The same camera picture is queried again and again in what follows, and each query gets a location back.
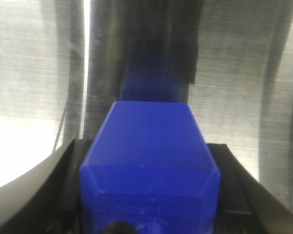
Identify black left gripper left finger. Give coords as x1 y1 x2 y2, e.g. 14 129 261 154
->
0 139 92 234

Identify blue bottle part without cap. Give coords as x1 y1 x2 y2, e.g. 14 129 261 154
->
80 101 221 234

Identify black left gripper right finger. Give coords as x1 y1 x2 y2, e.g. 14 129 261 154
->
208 143 293 234

